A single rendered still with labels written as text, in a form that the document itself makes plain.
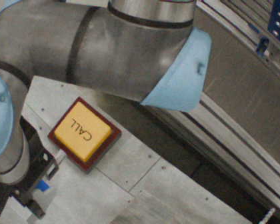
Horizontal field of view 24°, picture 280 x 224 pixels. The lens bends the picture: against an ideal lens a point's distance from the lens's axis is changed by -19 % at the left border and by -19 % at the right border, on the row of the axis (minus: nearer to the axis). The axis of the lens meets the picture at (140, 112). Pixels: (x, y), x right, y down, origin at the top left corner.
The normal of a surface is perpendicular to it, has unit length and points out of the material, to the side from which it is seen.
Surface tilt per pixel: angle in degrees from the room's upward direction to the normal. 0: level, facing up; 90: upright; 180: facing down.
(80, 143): 0
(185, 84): 43
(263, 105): 0
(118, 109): 0
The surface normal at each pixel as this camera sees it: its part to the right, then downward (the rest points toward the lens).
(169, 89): -0.18, 0.57
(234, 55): 0.00, -0.32
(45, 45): -0.15, 0.23
